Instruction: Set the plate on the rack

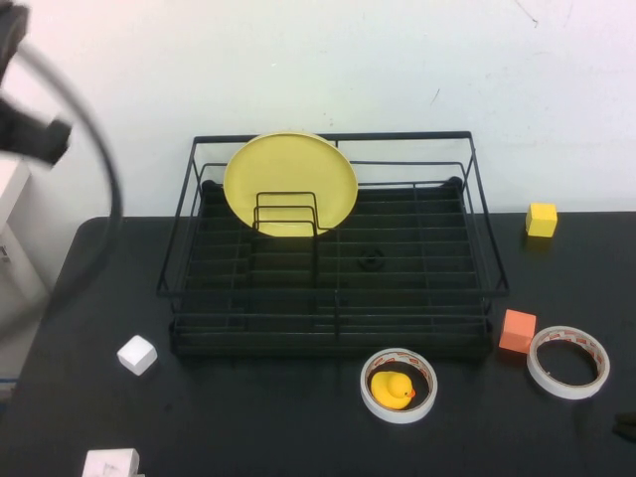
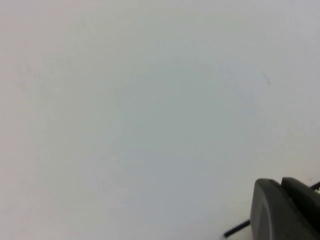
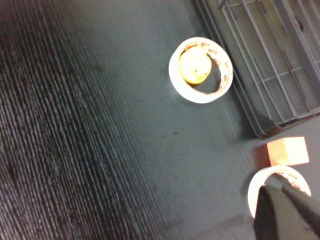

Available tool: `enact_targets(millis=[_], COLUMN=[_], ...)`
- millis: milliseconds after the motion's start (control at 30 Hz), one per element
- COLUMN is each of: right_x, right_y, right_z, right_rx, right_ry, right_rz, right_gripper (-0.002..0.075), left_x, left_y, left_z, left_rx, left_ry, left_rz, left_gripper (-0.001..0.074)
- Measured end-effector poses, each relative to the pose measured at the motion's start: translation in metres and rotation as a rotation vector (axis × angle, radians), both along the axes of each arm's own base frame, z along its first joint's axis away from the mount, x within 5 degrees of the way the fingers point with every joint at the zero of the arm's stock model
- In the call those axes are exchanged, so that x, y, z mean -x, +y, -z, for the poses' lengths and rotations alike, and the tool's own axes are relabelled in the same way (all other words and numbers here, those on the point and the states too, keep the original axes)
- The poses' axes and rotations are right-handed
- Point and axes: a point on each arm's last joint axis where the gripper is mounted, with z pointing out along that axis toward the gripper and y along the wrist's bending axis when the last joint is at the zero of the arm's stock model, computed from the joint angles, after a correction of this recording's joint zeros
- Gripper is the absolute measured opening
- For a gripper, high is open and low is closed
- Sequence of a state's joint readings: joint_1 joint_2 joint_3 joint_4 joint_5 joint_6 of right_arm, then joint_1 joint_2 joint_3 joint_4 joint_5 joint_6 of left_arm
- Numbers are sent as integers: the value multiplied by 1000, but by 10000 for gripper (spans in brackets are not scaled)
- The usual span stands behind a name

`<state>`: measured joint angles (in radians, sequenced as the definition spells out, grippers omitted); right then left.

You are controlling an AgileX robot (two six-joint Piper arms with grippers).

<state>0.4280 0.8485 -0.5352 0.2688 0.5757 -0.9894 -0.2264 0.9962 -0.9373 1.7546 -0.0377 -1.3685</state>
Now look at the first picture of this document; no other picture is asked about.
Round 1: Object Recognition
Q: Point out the white rounded cube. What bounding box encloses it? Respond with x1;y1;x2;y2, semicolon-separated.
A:
116;335;159;378

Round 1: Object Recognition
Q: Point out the white cabinet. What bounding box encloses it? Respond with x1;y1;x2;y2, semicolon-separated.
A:
0;157;51;299

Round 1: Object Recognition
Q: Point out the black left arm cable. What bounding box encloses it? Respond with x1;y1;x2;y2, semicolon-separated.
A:
0;43;125;344

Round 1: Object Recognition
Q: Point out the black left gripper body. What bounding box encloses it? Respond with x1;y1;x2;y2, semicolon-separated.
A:
0;97;74;168

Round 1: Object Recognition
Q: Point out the black plastic drip tray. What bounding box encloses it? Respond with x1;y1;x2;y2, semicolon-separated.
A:
168;176;494;360

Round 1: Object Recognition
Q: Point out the yellow plate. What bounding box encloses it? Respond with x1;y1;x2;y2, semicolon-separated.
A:
222;131;359;239

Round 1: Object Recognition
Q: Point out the black wire dish rack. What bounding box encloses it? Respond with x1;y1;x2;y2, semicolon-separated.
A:
154;130;509;359

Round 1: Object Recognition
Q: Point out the orange cube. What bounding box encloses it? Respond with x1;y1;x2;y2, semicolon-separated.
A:
498;308;538;355

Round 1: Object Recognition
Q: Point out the yellow rubber duck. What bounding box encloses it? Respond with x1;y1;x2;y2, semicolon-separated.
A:
369;371;416;411

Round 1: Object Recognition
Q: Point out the white tape roll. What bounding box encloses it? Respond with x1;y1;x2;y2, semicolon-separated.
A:
526;325;611;400
359;348;438;425

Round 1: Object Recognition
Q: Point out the yellow cube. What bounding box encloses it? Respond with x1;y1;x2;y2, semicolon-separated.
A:
525;202;558;239

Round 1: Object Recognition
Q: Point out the white box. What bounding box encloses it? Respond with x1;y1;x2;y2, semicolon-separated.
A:
81;448;140;477

